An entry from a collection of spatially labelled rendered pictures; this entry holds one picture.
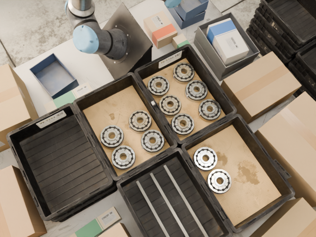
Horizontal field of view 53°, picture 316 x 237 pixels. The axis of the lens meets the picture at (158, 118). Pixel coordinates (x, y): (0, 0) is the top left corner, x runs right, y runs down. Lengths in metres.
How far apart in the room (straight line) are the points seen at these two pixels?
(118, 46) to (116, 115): 0.33
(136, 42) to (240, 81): 0.52
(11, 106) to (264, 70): 1.17
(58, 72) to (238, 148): 0.99
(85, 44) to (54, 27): 1.38
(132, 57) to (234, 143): 0.63
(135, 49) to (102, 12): 1.32
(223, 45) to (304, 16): 0.92
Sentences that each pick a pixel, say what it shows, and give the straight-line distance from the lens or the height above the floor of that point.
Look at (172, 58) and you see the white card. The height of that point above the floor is 0.89.
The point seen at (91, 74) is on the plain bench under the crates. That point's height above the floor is 0.70.
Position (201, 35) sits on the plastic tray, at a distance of 1.66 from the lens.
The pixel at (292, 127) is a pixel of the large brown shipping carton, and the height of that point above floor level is 0.90.
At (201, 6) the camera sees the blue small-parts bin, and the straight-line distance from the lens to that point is 1.79.
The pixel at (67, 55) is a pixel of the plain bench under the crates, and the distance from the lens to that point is 1.79.
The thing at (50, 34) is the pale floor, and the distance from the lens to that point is 2.78.
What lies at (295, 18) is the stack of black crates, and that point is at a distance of 2.34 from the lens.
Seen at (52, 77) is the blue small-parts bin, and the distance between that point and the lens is 1.74.
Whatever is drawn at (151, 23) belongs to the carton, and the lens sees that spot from 1.75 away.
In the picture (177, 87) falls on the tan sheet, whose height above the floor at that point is 0.83.
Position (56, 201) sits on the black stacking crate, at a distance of 1.41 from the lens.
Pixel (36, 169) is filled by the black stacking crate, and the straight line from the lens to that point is 1.46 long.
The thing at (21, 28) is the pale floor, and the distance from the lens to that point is 2.88.
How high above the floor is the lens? 2.18
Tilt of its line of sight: 70 degrees down
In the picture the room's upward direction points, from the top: 4 degrees clockwise
